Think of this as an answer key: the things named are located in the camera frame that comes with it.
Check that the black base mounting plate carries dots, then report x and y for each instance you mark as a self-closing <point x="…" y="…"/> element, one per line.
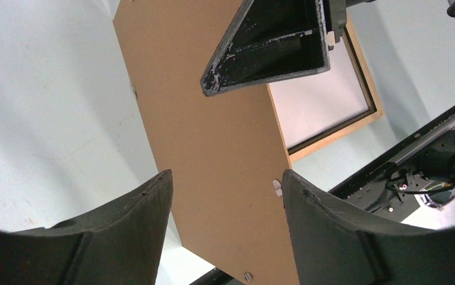
<point x="395" y="184"/>

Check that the wooden picture frame with glass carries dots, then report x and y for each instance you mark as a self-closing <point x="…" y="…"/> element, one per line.
<point x="371" y="96"/>

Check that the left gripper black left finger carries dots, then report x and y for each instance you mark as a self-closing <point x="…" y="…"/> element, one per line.
<point x="120" y="242"/>

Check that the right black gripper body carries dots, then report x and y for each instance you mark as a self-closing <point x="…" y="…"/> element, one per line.
<point x="336" y="15"/>

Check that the aluminium front rail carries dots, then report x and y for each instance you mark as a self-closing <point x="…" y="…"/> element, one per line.
<point x="424" y="140"/>

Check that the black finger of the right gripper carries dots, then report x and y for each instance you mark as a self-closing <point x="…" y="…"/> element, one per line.
<point x="266" y="42"/>

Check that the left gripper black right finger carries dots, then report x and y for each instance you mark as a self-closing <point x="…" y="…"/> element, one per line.
<point x="335" y="242"/>

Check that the brown cardboard backing board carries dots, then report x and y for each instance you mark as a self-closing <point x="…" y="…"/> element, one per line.
<point x="225" y="151"/>

